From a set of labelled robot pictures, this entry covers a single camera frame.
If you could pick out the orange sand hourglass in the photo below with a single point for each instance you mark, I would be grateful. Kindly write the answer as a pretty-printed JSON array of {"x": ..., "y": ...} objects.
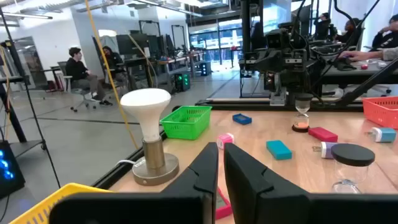
[{"x": 301, "y": 126}]

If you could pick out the red pocket calculator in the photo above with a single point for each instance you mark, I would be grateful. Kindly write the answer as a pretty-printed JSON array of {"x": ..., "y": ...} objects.
[{"x": 222, "y": 205}]

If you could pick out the purple wall charger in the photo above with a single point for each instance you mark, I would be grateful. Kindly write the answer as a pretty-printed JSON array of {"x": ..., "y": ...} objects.
[{"x": 326, "y": 150}]

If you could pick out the red rectangular box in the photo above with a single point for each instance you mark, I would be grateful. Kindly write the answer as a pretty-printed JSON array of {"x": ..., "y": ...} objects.
[{"x": 322, "y": 134}]

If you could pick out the teal rectangular box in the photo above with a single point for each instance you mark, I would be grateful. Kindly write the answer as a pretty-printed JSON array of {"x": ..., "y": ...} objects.
[{"x": 279, "y": 150}]

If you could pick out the pink wall charger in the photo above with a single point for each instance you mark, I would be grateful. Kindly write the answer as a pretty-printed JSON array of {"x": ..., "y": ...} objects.
[{"x": 226, "y": 139}]

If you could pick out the grey office chair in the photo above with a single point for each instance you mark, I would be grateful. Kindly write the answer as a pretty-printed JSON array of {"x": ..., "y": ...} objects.
[{"x": 63, "y": 70}]

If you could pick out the dark blue rectangular box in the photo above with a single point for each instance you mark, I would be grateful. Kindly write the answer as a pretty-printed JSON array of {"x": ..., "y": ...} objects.
[{"x": 242, "y": 119}]

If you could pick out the blue sand hourglass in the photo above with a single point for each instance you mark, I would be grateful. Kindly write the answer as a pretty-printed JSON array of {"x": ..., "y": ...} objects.
[{"x": 353, "y": 154}]

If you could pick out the dark background desk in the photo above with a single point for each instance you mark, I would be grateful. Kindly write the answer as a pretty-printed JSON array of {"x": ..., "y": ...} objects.
[{"x": 357, "y": 74}]

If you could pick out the green plastic basket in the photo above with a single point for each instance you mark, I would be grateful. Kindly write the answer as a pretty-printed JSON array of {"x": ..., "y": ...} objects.
[{"x": 186, "y": 124}]

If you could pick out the yellow plastic basket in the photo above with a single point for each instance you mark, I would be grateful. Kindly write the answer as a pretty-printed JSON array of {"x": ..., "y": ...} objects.
[{"x": 40, "y": 213}]

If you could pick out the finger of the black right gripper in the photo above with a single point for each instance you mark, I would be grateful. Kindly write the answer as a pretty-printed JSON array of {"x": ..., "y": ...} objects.
[
  {"x": 264, "y": 63},
  {"x": 276, "y": 62}
]

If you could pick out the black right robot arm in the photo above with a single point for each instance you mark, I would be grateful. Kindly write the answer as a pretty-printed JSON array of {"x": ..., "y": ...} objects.
[{"x": 295, "y": 87}]

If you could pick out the person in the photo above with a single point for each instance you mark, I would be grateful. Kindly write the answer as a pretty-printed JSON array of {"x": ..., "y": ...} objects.
[
  {"x": 348, "y": 34},
  {"x": 321, "y": 29},
  {"x": 113, "y": 60},
  {"x": 74, "y": 70},
  {"x": 387, "y": 39}
]

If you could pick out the white bulb lamp brass base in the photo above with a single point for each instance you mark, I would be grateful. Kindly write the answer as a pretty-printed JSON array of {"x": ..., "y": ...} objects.
[{"x": 146, "y": 105}]

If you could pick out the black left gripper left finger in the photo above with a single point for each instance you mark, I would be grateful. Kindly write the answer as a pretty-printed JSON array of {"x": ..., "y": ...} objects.
[{"x": 186, "y": 208}]

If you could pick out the blue wall charger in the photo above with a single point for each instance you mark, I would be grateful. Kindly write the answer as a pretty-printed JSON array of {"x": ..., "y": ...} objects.
[{"x": 384, "y": 134}]

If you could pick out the computer tower green lights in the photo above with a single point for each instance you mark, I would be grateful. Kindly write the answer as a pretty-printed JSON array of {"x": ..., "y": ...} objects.
[{"x": 182, "y": 82}]

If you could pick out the black device blue lights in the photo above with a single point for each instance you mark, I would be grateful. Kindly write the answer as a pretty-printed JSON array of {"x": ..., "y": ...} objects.
[{"x": 12, "y": 174}]

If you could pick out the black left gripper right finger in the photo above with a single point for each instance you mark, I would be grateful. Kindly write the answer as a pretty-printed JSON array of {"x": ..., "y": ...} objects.
[{"x": 280, "y": 208}]

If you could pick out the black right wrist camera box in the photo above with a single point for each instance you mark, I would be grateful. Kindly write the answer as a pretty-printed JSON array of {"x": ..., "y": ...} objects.
[{"x": 275, "y": 40}]

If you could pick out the orange plastic basket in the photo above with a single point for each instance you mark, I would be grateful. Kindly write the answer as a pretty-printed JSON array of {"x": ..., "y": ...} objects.
[{"x": 382, "y": 110}]

